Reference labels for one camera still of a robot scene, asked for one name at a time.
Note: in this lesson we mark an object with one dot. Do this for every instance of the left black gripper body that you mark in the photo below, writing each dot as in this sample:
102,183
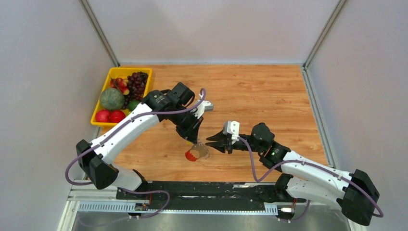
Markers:
185,121

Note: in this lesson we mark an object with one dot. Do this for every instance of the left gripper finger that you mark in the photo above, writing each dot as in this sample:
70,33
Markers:
193,131
184,133

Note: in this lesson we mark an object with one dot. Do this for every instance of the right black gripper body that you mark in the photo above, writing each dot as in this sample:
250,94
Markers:
239,144

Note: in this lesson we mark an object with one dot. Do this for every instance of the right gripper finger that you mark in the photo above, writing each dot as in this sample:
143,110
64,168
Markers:
220,136
218,145

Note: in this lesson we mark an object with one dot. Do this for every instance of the red keyring with silver keys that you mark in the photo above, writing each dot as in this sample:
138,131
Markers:
196,152

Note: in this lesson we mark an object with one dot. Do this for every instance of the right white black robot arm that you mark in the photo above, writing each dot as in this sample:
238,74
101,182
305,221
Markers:
354,194

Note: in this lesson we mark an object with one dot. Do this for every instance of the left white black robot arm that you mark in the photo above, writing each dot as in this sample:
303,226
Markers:
96,157

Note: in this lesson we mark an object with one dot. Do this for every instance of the green lime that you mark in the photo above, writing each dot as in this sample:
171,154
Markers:
132,105

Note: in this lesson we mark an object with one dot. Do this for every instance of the dark purple grape bunch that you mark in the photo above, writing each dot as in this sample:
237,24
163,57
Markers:
137,85

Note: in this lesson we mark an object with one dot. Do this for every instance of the red apple right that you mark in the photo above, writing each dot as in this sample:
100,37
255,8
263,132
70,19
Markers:
116,116

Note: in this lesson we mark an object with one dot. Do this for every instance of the red apple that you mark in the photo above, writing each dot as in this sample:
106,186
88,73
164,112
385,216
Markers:
103,116
116,116

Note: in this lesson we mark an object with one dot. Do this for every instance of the small red apples cluster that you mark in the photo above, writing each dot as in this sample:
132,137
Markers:
120,84

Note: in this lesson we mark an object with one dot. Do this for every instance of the green round melon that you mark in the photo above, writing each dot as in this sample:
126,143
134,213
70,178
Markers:
112,99

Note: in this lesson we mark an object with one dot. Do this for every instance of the red apple left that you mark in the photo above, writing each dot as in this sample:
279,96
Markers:
103,116

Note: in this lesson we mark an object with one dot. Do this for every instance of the yellow plastic fruit tray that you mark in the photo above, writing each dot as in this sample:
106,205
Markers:
122,72

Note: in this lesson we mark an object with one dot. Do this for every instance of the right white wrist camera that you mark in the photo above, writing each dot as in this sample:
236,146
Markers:
231,130

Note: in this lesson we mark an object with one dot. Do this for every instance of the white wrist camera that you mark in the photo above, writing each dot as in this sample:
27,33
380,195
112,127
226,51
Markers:
205,106
231,130

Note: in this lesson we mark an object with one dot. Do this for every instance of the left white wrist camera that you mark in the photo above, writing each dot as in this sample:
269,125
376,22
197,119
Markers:
205,106

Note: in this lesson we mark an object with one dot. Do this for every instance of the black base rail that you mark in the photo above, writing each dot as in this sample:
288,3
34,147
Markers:
196,195

